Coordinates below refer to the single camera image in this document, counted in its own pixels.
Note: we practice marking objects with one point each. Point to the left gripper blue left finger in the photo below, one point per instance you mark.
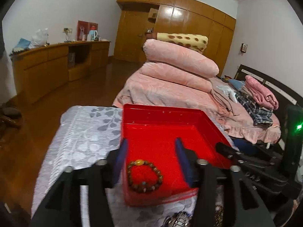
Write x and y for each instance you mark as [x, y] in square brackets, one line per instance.
[62, 204]

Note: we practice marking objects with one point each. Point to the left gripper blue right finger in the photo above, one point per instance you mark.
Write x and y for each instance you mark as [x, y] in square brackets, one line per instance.
[242, 206]

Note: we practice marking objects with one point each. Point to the brown bead bracelet amber stone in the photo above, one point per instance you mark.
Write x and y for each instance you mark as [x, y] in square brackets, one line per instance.
[143, 176]

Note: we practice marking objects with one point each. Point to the silver metal wristwatch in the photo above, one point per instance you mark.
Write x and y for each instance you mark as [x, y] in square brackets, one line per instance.
[179, 219]

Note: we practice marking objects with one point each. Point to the pink bed sheet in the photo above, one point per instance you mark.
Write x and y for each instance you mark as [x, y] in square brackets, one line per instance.
[144, 90]

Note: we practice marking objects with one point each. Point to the plaid folded clothes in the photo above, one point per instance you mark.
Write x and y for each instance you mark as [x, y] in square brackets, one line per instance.
[259, 115]

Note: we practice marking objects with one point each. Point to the black bed headboard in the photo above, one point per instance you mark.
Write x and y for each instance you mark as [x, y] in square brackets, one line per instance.
[283, 94]

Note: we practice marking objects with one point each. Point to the grey floral table cloth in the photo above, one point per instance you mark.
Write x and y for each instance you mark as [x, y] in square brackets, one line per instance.
[87, 134]

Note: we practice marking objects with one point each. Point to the beige folded garment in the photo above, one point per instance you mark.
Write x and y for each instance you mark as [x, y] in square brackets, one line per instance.
[224, 97]

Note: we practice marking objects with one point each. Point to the pink folded towel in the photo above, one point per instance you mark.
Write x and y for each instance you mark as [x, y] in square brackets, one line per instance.
[261, 94]

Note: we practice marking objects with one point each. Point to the red plastic tray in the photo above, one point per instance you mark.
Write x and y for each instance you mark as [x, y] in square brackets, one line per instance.
[151, 132]

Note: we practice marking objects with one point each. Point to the wooden sideboard desk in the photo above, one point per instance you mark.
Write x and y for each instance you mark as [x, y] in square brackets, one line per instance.
[37, 72]

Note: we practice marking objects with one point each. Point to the yellow brown spotted blanket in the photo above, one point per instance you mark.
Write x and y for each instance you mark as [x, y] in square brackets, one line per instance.
[195, 42]

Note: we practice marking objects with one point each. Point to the lower pink folded quilt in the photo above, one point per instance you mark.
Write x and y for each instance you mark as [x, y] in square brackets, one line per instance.
[175, 75]

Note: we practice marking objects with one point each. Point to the pink folded quilt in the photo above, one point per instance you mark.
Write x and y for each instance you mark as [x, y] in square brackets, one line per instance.
[175, 75]
[181, 57]

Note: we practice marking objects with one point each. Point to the upper pink folded quilt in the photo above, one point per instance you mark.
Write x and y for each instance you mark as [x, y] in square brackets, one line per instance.
[181, 57]

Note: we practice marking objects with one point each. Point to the white plastic bag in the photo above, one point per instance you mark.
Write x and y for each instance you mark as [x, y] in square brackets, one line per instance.
[39, 39]

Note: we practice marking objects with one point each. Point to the white electric kettle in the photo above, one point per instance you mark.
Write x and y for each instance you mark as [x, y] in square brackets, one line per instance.
[93, 34]

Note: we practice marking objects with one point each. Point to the red picture frames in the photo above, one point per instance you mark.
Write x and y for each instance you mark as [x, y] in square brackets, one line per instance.
[83, 29]

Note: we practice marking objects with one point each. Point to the wooden wardrobe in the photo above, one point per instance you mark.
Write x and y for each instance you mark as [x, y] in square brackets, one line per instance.
[139, 17]

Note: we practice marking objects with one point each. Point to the wall telephone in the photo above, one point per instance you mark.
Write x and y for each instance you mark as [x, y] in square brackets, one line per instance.
[243, 48]

